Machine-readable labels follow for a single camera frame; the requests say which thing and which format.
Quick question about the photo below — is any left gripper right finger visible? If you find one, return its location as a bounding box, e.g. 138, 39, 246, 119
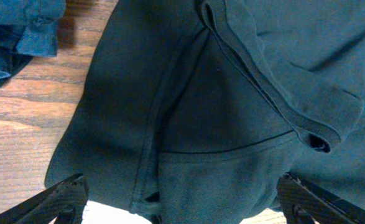
277, 173, 365, 224

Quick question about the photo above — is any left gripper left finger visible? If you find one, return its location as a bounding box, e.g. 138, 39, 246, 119
0, 174, 89, 224

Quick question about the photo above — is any black polo shirt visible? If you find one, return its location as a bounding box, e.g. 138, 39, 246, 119
45, 0, 365, 223

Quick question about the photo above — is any navy folded shirt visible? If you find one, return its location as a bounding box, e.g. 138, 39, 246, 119
0, 0, 67, 87

